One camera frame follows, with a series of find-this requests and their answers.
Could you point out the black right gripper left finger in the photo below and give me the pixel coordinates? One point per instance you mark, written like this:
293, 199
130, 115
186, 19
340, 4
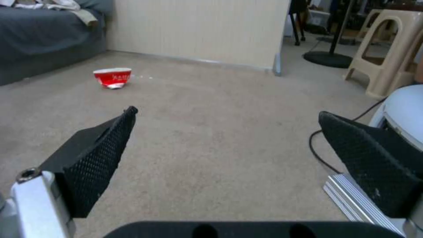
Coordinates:
89, 158

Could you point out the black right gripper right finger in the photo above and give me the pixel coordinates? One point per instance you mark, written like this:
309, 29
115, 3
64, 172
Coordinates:
373, 158

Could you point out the black round-base floor stand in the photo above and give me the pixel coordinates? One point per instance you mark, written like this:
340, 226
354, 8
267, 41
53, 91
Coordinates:
327, 59

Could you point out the silver ribbed aluminium profile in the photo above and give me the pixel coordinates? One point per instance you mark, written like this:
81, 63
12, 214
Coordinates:
350, 198

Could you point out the white rounded robot shell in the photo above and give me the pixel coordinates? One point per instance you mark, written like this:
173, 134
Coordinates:
404, 109

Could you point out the crushed red paper cup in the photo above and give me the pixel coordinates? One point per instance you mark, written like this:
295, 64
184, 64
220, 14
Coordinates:
114, 78

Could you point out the large beige plastic stool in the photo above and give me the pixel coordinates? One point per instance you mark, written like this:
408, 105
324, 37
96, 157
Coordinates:
393, 62

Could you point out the blue-grey sofa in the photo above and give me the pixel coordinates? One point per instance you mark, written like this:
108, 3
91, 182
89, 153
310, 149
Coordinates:
43, 42

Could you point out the black chair legs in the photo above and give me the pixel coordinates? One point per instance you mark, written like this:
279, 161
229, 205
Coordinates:
296, 27

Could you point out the white crumpled cloth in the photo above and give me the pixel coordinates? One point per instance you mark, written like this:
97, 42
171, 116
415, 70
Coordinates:
56, 4

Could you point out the beige ribbed partition panel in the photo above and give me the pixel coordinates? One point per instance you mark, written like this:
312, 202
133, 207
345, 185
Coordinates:
198, 27

